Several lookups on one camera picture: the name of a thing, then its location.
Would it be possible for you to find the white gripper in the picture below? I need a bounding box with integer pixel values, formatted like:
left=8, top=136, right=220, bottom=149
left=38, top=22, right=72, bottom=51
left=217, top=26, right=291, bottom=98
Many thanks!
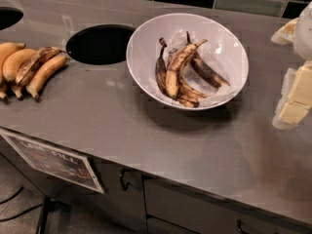
left=271, top=2, right=312, bottom=130

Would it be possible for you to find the spotted yellow banana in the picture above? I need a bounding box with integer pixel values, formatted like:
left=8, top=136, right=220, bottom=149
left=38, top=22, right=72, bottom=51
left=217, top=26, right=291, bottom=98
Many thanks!
left=165, top=39, right=207, bottom=98

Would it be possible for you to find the white paper bowl liner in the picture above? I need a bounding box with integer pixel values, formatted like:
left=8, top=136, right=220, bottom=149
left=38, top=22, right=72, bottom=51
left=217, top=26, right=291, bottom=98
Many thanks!
left=141, top=32, right=249, bottom=110

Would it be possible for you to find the blackened banana right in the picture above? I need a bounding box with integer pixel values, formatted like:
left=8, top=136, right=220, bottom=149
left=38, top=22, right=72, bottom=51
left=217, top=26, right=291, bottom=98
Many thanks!
left=185, top=31, right=231, bottom=90

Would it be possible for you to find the brown banana bottom of bowl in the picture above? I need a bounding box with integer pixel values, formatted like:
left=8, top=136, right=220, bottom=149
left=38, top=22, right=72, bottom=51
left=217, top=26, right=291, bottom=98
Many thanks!
left=175, top=78, right=207, bottom=108

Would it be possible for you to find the dark brown banana left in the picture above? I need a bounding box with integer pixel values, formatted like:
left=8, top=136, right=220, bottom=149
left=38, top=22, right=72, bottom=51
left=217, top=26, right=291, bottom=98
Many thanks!
left=155, top=38, right=167, bottom=95

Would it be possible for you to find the white bowl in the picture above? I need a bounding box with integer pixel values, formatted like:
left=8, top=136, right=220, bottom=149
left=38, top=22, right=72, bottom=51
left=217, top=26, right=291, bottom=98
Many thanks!
left=126, top=13, right=244, bottom=105

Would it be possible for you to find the brown spotted banana on counter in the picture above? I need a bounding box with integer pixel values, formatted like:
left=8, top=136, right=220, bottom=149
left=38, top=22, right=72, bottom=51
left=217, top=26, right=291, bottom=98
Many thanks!
left=15, top=47, right=63, bottom=86

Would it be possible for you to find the yellow banana right of bunch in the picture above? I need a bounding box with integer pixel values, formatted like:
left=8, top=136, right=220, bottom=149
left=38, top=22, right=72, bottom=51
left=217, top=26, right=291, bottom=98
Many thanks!
left=26, top=56, right=67, bottom=100

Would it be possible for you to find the yellow banana far left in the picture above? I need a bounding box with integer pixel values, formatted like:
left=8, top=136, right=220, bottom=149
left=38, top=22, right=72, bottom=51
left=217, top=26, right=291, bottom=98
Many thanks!
left=0, top=42, right=25, bottom=100

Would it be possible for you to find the grey cabinet drawer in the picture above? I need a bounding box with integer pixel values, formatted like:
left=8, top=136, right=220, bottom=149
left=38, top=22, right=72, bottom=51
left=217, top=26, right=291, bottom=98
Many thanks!
left=143, top=178, right=312, bottom=234

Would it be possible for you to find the grey cabinet door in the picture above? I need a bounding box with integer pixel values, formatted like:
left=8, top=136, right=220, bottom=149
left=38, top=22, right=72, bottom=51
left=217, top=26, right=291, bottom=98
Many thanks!
left=88, top=158, right=147, bottom=234

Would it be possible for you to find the landfill sign on cabinet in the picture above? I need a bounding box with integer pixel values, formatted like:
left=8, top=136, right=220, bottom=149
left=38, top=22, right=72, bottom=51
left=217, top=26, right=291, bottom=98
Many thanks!
left=0, top=130, right=104, bottom=193

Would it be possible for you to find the black cabinet handle right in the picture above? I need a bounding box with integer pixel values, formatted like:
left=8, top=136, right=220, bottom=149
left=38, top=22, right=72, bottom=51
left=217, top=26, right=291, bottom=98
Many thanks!
left=237, top=219, right=252, bottom=234

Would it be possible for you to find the black cabinet handle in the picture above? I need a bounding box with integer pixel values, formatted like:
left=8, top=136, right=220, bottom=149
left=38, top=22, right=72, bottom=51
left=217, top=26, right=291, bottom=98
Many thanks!
left=237, top=219, right=252, bottom=234
left=119, top=169, right=133, bottom=191

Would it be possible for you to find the black cabinet handle left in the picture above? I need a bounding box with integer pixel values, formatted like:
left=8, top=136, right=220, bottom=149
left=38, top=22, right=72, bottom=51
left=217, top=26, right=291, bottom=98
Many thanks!
left=119, top=169, right=133, bottom=191

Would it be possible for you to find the black floor cable lower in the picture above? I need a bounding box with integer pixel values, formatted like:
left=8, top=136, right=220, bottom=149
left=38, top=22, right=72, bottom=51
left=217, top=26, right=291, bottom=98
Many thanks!
left=0, top=202, right=45, bottom=223

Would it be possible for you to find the black floor cable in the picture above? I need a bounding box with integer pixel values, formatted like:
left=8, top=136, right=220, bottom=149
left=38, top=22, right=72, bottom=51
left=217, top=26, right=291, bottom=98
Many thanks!
left=0, top=202, right=45, bottom=223
left=0, top=185, right=25, bottom=206

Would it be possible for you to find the black floor cable upper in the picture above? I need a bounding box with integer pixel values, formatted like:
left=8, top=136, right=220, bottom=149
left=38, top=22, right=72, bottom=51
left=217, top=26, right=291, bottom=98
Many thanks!
left=0, top=185, right=25, bottom=206

